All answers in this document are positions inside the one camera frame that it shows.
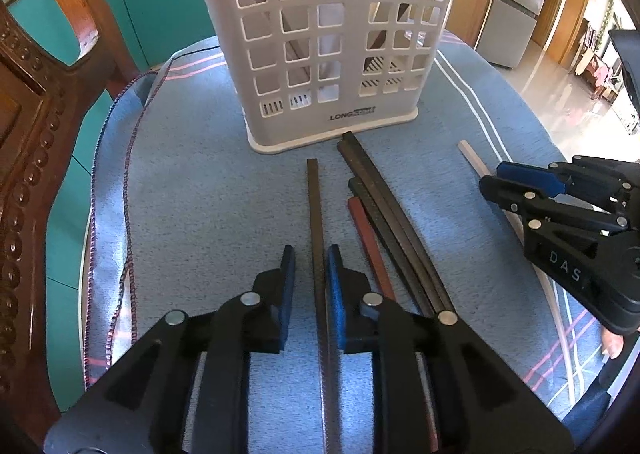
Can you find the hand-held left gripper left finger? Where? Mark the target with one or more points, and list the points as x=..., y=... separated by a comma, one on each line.
x=286, y=294

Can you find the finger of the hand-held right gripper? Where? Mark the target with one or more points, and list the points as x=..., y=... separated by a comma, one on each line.
x=500, y=191
x=530, y=177

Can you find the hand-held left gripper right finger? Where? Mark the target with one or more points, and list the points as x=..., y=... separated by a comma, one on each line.
x=335, y=294

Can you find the red-brown chopstick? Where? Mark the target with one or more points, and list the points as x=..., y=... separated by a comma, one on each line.
x=365, y=234

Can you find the white plastic utensil basket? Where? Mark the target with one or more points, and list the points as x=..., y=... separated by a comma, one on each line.
x=290, y=129

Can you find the person's right hand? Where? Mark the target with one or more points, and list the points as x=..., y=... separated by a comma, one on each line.
x=612, y=344

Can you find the clothes drying rack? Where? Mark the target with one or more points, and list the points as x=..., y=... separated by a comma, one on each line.
x=597, y=69

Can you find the person's right leg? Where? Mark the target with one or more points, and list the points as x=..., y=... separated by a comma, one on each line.
x=590, y=406

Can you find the blue striped cloth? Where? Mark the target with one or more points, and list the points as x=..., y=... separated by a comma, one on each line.
x=200, y=184

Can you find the carved wooden chair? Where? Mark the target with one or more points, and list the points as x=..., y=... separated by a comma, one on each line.
x=30, y=134

